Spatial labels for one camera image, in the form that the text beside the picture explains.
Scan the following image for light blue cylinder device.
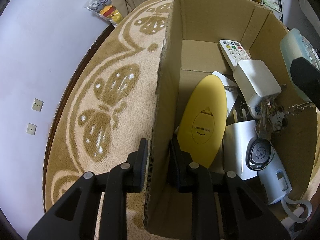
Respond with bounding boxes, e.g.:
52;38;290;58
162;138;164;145
258;146;312;223

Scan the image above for white square power adapter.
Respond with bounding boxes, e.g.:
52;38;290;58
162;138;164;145
233;60;281;108

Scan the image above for black car key fob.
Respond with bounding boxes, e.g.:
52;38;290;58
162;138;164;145
246;138;271;171

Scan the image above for white air conditioner remote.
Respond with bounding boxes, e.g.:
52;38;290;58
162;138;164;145
174;71;238;136

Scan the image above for white TV remote coloured buttons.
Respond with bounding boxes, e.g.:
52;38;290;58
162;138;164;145
218;39;263;119

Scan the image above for white wall remote holder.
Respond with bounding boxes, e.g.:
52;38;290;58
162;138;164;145
223;109;258;180

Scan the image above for yellow oval banana gadget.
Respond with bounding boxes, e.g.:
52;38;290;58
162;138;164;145
177;75;227;168

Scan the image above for brown cardboard box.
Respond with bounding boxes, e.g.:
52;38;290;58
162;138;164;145
143;0;318;240

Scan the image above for beige patterned blanket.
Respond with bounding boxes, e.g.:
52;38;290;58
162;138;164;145
44;0;173;239

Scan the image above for bag of plush toys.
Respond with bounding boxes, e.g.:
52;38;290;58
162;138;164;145
84;0;123;27

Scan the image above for lower wall socket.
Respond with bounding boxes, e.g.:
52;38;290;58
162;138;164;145
26;123;37;135

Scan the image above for wall socket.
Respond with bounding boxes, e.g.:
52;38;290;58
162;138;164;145
31;98;43;112
26;123;37;135

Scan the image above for upper wall socket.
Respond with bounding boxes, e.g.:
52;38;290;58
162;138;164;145
31;98;43;112

